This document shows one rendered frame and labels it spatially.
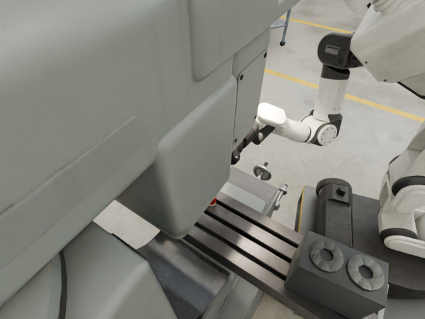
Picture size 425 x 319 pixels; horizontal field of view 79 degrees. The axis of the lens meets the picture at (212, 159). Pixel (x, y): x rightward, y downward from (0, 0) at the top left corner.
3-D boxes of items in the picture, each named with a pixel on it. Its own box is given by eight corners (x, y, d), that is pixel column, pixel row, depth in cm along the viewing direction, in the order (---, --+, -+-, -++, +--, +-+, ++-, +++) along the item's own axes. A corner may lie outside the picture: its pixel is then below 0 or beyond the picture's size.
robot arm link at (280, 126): (259, 99, 82) (292, 111, 87) (243, 110, 89) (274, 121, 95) (258, 118, 80) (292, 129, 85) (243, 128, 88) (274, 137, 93)
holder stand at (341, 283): (293, 253, 91) (309, 226, 76) (360, 283, 84) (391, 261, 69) (283, 286, 84) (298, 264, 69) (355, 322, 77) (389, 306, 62)
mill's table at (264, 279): (126, 149, 135) (123, 137, 129) (381, 289, 91) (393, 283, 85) (90, 178, 123) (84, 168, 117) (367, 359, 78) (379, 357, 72)
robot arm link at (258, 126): (242, 114, 79) (262, 97, 84) (224, 126, 88) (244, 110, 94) (264, 143, 80) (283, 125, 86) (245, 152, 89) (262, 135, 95)
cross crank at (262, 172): (255, 169, 162) (257, 157, 153) (272, 178, 158) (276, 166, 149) (243, 187, 153) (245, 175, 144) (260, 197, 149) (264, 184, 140)
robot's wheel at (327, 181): (344, 200, 164) (358, 182, 149) (344, 207, 161) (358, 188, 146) (312, 192, 168) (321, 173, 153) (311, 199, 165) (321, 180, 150)
